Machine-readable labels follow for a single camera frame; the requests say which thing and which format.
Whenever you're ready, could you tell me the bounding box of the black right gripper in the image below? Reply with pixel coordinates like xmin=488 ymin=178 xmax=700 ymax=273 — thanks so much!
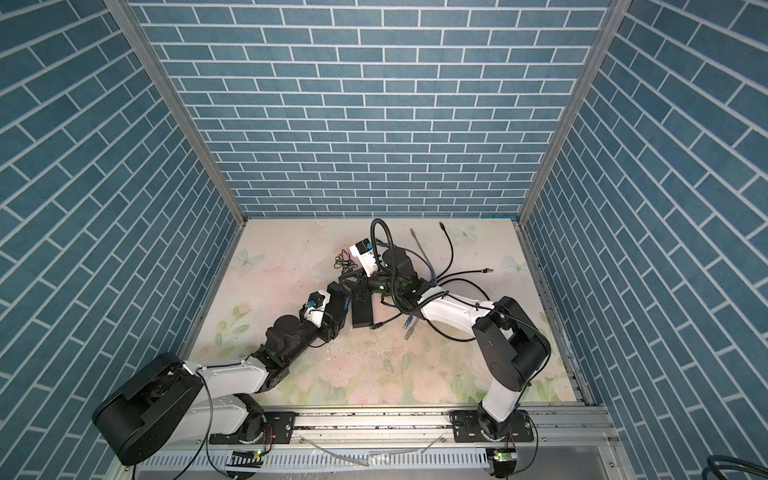
xmin=339 ymin=266 xmax=404 ymax=302

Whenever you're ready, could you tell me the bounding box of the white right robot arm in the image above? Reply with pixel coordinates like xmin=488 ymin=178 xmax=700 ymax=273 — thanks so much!
xmin=339 ymin=239 xmax=551 ymax=429

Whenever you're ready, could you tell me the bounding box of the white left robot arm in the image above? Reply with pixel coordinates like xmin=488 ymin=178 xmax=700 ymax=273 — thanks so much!
xmin=92 ymin=282 xmax=351 ymax=466

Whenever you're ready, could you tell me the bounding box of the black network switch centre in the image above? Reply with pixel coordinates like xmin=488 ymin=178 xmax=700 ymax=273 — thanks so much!
xmin=351 ymin=287 xmax=374 ymax=328

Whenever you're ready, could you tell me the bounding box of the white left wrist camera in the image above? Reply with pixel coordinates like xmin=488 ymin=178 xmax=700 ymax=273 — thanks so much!
xmin=300 ymin=290 xmax=331 ymax=328

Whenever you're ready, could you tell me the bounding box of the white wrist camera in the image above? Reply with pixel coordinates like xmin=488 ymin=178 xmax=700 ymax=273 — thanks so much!
xmin=300 ymin=290 xmax=331 ymax=328
xmin=350 ymin=238 xmax=379 ymax=277

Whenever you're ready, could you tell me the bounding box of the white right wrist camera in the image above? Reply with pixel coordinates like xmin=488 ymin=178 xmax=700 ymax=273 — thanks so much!
xmin=350 ymin=238 xmax=379 ymax=277

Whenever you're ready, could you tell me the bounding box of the grey ethernet cable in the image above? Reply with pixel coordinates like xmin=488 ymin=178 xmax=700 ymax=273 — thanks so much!
xmin=409 ymin=226 xmax=439 ymax=283

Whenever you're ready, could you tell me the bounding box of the thin black ethernet cable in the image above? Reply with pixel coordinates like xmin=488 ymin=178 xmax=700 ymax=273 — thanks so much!
xmin=434 ymin=221 xmax=455 ymax=280

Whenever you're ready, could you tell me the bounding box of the thick black looped cable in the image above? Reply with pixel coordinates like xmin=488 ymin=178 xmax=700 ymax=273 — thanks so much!
xmin=419 ymin=278 xmax=493 ymax=344

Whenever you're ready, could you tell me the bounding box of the black cable with teal plug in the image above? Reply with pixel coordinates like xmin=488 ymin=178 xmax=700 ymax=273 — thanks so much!
xmin=437 ymin=267 xmax=494 ymax=283

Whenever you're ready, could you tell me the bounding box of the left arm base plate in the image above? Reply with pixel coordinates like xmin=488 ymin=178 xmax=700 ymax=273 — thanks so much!
xmin=209 ymin=411 xmax=297 ymax=447

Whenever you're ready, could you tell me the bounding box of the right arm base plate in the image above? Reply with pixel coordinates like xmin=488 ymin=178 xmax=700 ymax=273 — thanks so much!
xmin=448 ymin=406 xmax=535 ymax=443

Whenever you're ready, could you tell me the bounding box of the aluminium front rail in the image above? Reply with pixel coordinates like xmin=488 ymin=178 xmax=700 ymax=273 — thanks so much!
xmin=119 ymin=404 xmax=619 ymax=451

